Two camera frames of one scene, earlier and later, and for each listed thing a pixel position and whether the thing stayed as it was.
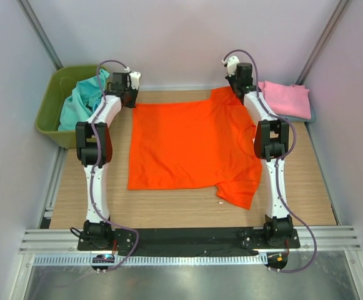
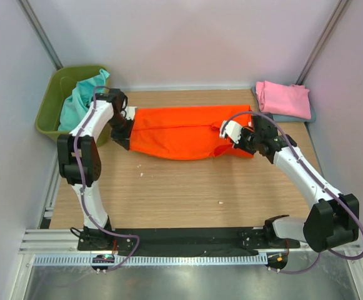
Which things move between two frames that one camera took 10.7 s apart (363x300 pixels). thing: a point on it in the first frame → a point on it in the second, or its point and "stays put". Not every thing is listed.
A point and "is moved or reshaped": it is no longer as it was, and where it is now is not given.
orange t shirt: (198, 144) is moved or reshaped
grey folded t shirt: (295, 119) stays put
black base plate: (217, 242) stays put
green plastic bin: (51, 109) stays put
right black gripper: (229, 79) → (240, 145)
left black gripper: (132, 105) → (123, 139)
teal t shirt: (79, 105) stays put
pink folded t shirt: (290, 100) stays put
